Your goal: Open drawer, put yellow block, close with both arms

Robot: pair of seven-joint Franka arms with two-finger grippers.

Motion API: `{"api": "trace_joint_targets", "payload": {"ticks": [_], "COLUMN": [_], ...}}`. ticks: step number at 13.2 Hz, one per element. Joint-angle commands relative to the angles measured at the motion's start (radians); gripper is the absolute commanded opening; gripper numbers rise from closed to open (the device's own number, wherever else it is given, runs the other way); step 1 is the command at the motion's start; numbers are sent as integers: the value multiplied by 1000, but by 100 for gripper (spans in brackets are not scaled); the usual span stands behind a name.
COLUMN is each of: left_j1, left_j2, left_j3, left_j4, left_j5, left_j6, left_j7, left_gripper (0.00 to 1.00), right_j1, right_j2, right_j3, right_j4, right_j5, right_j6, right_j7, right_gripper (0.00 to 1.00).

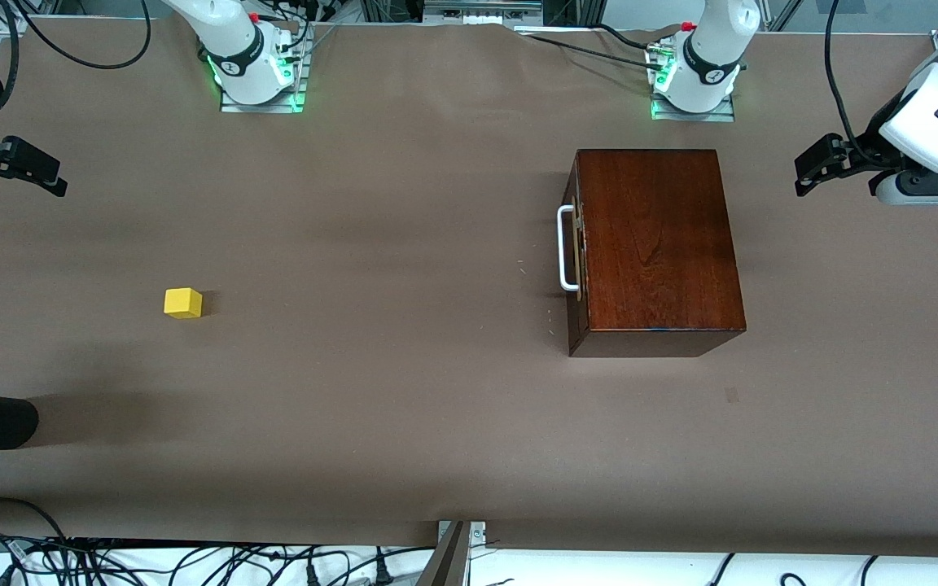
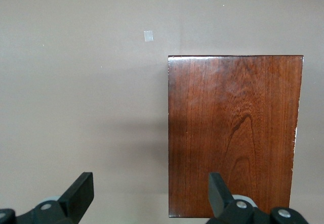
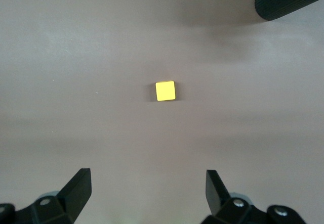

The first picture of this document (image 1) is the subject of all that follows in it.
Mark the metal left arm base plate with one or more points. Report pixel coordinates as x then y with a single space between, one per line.
693 117

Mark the dark grey metal post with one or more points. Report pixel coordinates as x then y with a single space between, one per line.
446 566

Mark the brown table cover sheet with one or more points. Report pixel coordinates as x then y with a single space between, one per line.
355 366

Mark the small metal corner bracket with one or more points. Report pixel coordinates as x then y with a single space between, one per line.
479 533

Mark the yellow cube block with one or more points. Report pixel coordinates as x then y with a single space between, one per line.
182 303

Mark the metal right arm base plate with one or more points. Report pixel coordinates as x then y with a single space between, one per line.
261 107

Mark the dark brown wooden cabinet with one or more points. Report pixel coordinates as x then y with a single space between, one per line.
656 244

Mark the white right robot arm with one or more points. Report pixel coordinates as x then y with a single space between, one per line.
233 32

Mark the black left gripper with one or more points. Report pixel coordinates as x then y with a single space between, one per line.
865 152

